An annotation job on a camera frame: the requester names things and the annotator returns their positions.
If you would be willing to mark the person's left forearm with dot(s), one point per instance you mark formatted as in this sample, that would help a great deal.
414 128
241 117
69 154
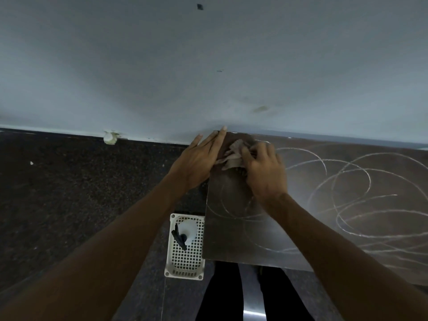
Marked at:
100 257

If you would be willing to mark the person's black trousers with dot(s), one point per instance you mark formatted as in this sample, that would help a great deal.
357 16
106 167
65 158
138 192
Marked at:
217 297

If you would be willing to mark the striped brown cleaning cloth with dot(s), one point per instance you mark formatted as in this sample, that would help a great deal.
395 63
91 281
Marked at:
234 155

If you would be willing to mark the white spray bottle black trigger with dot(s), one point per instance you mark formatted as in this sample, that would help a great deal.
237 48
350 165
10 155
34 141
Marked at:
189 230

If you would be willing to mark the person's right forearm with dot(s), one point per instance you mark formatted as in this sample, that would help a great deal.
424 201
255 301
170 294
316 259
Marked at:
334 257

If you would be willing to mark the white plastic lattice basket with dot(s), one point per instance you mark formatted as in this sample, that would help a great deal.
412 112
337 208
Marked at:
187 260

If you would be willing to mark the white plaster lump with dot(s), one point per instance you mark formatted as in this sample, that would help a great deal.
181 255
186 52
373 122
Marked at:
110 138

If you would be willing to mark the person's right hand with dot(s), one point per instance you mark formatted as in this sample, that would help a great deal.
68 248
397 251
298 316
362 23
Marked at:
267 177

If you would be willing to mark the dark wooden table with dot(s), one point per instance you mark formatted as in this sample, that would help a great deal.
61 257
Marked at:
230 230

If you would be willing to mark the person's left hand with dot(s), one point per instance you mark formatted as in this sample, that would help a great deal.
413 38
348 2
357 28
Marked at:
197 160

